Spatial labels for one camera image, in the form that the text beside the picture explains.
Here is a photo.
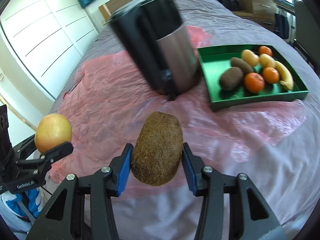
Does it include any front orange tangerine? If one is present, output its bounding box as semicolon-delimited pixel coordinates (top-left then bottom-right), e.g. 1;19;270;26
244;73;265;93

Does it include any yellow banana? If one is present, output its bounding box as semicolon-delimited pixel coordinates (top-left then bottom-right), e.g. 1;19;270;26
275;61;294;90

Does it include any pink plastic sheet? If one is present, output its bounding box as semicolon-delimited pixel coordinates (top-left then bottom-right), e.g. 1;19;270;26
49;28;307;190

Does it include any back orange tangerine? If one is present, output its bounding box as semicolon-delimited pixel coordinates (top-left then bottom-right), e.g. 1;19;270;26
258;46;273;57

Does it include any green tray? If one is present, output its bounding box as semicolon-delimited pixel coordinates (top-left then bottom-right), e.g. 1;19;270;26
197;44;309;111

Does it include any right yellow potato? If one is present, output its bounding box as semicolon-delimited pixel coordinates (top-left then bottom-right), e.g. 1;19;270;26
259;54;276;68

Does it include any brown kiwi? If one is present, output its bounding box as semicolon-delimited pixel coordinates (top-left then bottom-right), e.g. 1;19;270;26
219;67;244;91
131;112;183;186
231;57;255;76

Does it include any wooden drawer cabinet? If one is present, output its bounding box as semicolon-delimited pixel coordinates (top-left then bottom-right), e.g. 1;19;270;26
233;0;277;31

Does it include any white wardrobe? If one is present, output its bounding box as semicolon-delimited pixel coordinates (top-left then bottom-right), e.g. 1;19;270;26
1;0;98;100

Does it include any yellow green apple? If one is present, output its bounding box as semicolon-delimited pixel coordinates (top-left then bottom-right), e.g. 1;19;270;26
34;113;72;153

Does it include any middle orange tangerine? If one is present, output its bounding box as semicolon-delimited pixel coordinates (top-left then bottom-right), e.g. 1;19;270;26
262;67;280;84

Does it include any orange tangerine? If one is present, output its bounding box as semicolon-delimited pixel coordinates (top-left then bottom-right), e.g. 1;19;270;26
258;46;273;57
262;67;280;84
244;73;265;93

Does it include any black steel trash can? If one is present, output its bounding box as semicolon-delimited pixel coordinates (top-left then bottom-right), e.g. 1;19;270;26
108;0;200;100

